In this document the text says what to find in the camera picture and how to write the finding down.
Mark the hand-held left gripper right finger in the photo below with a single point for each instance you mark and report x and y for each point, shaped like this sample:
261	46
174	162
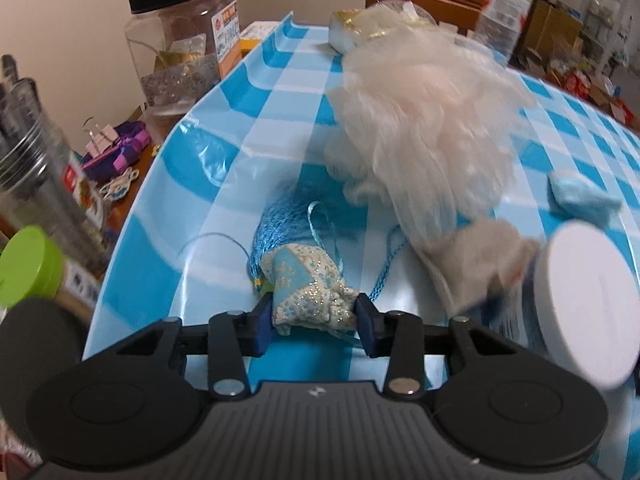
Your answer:
367	330

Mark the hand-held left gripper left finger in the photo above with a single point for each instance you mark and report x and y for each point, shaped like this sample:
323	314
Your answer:
261	327

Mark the blue tasselled sachet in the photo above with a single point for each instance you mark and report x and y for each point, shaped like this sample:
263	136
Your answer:
305	285

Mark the beige cloth piece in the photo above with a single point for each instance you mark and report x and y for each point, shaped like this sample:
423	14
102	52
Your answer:
475	260

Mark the pale pink bath pouf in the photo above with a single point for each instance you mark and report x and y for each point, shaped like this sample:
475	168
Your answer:
425	125

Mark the light blue foam piece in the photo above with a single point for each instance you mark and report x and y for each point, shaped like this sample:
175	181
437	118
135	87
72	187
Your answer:
580	197

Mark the blue checked tablecloth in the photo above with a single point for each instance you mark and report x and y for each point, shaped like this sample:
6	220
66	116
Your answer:
250	170

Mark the purple woven box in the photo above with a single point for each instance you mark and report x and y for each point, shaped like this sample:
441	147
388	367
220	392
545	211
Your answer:
122	155

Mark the plastic jar with white lid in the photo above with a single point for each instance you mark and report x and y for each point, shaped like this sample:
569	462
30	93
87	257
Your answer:
590	305

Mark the round black lid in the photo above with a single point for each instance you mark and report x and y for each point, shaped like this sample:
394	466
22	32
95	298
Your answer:
35	340

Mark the green-lidded bottle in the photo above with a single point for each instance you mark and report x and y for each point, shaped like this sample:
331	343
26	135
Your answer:
30	265

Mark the pink binder clip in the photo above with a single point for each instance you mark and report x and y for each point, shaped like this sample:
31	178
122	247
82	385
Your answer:
100	137

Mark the pen holder with pens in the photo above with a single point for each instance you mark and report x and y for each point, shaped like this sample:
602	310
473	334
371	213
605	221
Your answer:
35	170

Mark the yellow cardboard packet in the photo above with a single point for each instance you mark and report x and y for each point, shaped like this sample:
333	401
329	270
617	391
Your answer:
255	40

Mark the gold foil packet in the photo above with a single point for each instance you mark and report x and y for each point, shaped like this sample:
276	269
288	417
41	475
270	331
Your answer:
350	30

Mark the clear jar with black lid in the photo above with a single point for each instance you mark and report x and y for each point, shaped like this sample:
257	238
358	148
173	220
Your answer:
175	35

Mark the red shopping bag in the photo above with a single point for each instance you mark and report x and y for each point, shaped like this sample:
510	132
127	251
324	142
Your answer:
582	82

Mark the yellow wooden cabinet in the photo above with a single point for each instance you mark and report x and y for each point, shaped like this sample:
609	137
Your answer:
552	30

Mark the clear plastic water bottle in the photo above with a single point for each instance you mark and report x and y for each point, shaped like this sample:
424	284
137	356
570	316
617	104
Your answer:
505	5

